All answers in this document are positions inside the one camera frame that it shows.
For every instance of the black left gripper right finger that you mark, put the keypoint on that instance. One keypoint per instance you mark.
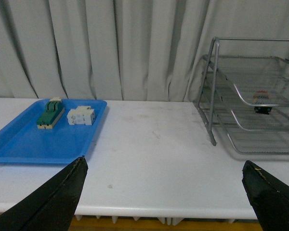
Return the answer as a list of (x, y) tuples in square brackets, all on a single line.
[(268, 196)]

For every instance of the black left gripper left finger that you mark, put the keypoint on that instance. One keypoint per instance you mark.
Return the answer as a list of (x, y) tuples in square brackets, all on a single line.
[(50, 207)]

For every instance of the red emergency stop button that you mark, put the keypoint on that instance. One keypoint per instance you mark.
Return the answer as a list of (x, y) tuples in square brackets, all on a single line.
[(261, 99)]

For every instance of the silver mesh three-tier rack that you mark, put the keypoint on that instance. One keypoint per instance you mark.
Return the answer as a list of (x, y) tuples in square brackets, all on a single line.
[(247, 98)]

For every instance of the blue plastic tray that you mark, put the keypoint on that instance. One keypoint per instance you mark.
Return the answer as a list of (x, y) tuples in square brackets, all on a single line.
[(22, 142)]

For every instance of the white circuit breaker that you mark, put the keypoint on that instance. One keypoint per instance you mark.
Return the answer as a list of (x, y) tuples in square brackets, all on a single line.
[(82, 115)]

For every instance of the grey curtain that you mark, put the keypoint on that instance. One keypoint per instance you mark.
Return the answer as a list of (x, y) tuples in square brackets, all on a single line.
[(143, 50)]

